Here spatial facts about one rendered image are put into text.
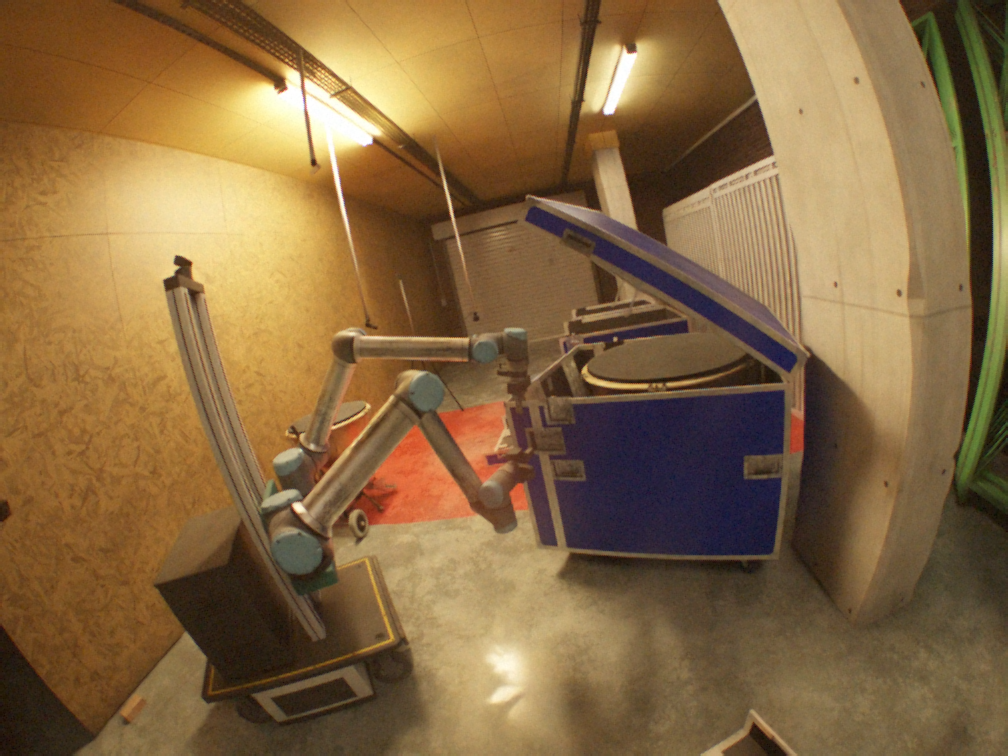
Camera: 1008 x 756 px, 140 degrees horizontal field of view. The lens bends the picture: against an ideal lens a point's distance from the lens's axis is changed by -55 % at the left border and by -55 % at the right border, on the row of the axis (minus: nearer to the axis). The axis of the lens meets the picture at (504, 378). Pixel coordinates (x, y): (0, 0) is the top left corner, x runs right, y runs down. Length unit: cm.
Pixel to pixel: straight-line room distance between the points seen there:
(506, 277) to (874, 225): 816
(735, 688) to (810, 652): 34
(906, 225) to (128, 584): 362
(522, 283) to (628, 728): 834
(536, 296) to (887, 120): 823
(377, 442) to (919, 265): 160
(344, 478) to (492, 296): 803
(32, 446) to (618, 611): 299
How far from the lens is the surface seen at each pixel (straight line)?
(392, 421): 120
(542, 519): 201
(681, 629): 188
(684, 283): 145
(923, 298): 134
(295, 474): 183
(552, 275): 892
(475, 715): 176
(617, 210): 581
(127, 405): 286
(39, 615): 263
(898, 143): 133
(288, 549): 122
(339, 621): 189
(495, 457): 343
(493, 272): 900
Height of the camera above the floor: 147
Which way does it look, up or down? 13 degrees down
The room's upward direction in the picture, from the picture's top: 13 degrees counter-clockwise
